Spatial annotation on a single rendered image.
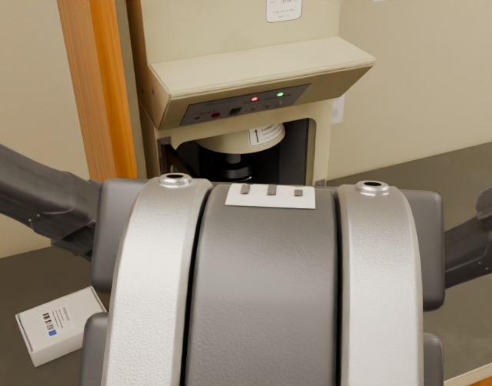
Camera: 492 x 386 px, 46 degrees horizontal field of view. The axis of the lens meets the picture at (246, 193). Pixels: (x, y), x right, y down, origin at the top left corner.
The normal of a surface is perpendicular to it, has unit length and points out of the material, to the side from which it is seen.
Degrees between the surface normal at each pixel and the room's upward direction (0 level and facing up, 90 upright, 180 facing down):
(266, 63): 0
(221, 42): 90
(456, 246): 53
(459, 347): 0
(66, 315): 0
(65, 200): 48
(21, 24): 90
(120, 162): 90
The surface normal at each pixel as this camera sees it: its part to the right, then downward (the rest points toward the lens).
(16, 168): 0.82, -0.47
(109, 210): -0.07, -0.22
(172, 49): 0.38, 0.51
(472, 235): -0.86, -0.46
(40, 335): -0.01, -0.84
